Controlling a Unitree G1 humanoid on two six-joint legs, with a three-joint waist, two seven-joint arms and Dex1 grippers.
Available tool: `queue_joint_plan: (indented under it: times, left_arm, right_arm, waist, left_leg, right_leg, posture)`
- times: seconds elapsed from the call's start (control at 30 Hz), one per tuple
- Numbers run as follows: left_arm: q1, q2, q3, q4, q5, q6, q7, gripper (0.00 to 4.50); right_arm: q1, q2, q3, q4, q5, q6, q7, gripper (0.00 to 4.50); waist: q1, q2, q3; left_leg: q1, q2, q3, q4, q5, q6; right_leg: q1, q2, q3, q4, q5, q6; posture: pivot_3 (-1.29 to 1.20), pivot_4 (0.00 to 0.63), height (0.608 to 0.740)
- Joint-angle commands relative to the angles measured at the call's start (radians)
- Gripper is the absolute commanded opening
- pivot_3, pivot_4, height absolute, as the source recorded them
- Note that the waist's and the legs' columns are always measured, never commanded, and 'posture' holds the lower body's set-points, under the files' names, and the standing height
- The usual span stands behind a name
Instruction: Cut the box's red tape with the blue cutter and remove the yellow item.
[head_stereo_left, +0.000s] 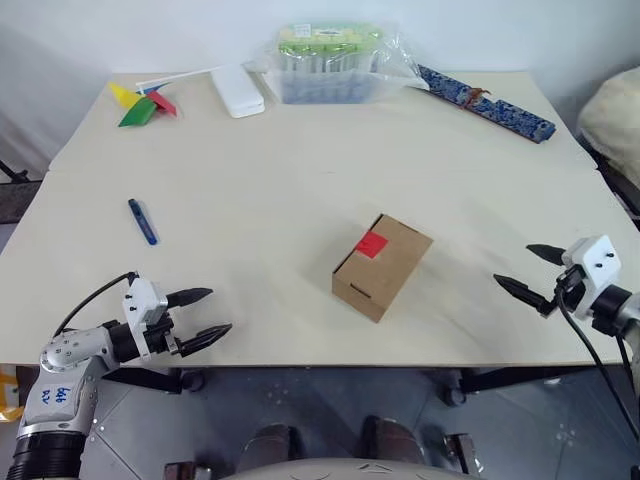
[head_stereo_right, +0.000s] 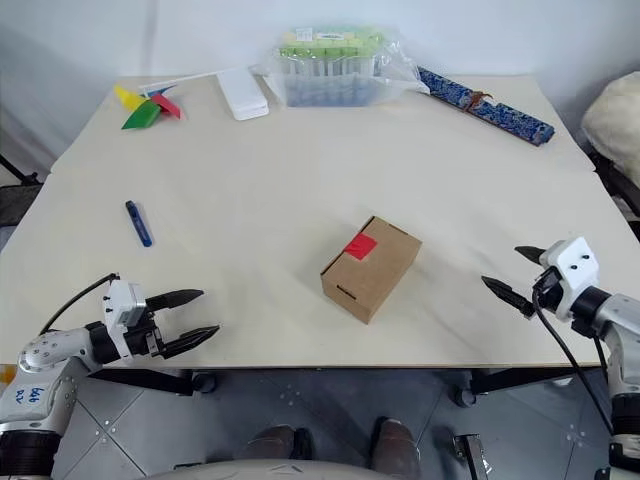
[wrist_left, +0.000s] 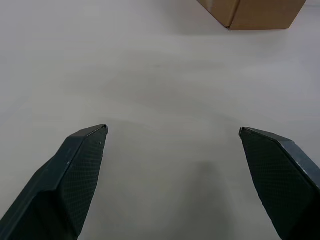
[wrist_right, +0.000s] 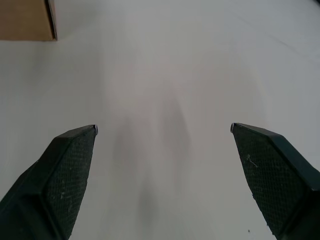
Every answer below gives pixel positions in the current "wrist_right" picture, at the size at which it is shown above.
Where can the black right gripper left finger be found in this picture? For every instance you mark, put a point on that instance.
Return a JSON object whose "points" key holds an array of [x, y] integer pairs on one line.
{"points": [[50, 187]]}

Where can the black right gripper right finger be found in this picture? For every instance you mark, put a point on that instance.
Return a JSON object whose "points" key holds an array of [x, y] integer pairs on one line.
{"points": [[280, 180]]}

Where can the brown cardboard box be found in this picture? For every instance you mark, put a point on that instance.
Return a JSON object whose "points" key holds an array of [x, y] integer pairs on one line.
{"points": [[25, 20]]}

